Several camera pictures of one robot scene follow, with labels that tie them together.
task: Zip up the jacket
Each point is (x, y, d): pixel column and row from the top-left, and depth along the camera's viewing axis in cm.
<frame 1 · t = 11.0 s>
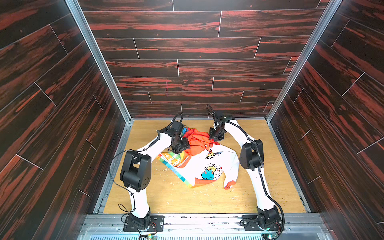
left hand: (188, 148, 93), fingers open
right hand: (213, 137, 104), fingers open
white orange kids jacket: (204, 160, 94), point 5 cm above the table

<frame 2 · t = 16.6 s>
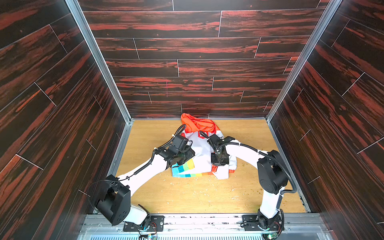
left hand: (195, 154, 83), fingers open
right hand: (218, 162, 92), fingers closed
white orange kids jacket: (198, 130, 111), point 4 cm above the table

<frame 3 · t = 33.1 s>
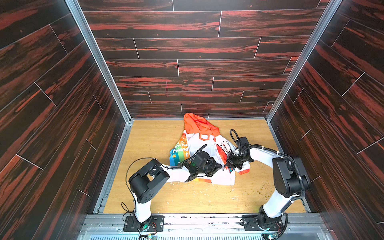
left hand: (226, 167, 83), fingers closed
right hand: (227, 164, 94), fingers closed
white orange kids jacket: (199, 132, 111), point 4 cm above the table

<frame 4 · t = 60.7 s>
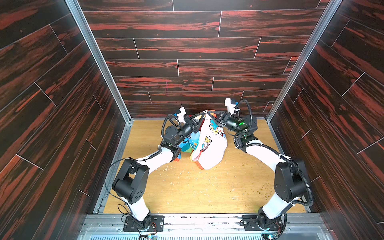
left hand: (206, 115, 70), fingers closed
right hand: (209, 110, 70), fingers closed
white orange kids jacket: (209, 146, 90), point 14 cm above the table

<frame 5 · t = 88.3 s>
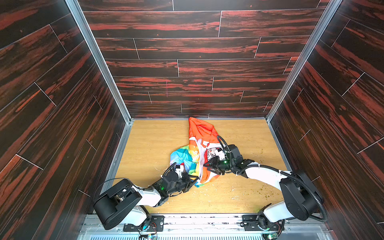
left hand: (200, 179, 80), fingers closed
right hand: (206, 165, 85), fingers open
white orange kids jacket: (202, 136, 109), point 3 cm above the table

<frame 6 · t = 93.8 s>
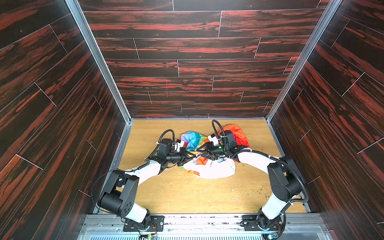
left hand: (196, 156, 82), fingers closed
right hand: (200, 151, 86), fingers open
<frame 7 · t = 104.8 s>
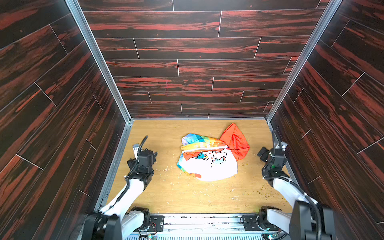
left hand: (141, 155, 85), fingers open
right hand: (275, 151, 85), fingers open
